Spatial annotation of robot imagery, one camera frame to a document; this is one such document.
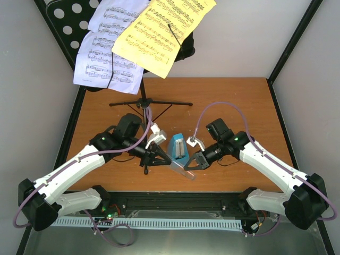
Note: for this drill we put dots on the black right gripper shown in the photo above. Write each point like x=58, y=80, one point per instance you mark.
x=202, y=161

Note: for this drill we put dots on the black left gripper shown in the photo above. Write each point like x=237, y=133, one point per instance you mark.
x=150, y=158

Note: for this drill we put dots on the blue metronome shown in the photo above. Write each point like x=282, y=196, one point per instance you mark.
x=177, y=150

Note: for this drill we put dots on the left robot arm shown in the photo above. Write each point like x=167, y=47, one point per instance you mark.
x=44, y=200

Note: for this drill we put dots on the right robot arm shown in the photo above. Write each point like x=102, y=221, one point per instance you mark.
x=302, y=196

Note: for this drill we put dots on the white sheet music page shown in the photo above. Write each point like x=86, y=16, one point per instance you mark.
x=96, y=66

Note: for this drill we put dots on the yellow sheet music page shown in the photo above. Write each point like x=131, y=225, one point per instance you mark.
x=154, y=39

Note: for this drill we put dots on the black music stand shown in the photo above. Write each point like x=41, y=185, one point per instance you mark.
x=72, y=19

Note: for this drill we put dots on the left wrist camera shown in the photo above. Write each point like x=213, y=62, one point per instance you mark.
x=157, y=137

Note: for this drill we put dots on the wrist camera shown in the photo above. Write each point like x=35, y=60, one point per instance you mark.
x=193, y=141
x=157, y=137

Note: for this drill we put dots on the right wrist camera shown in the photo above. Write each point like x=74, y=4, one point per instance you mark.
x=193, y=141

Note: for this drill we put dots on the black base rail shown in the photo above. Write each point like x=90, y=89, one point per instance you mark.
x=225, y=203

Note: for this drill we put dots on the black cage frame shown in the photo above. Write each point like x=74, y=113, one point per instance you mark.
x=300, y=29

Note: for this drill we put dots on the light blue slotted cable duct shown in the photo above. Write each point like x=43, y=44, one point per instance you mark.
x=173, y=224

